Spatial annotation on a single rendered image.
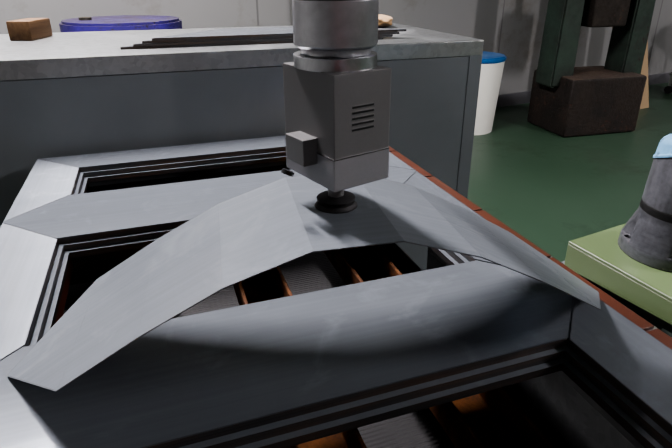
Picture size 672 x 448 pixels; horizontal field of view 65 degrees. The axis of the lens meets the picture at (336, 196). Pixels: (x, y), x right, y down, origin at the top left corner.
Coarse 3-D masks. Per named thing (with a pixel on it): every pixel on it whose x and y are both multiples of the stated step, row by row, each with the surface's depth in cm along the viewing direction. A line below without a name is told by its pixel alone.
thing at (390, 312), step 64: (64, 256) 78; (448, 256) 78; (192, 320) 60; (256, 320) 60; (320, 320) 60; (384, 320) 60; (448, 320) 60; (512, 320) 60; (0, 384) 51; (128, 384) 51; (192, 384) 51; (256, 384) 51; (320, 384) 51; (384, 384) 51; (448, 384) 53
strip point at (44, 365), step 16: (80, 304) 56; (64, 320) 55; (80, 320) 53; (48, 336) 54; (64, 336) 52; (32, 352) 53; (48, 352) 51; (64, 352) 49; (16, 368) 52; (32, 368) 50; (48, 368) 48; (64, 368) 46; (48, 384) 45
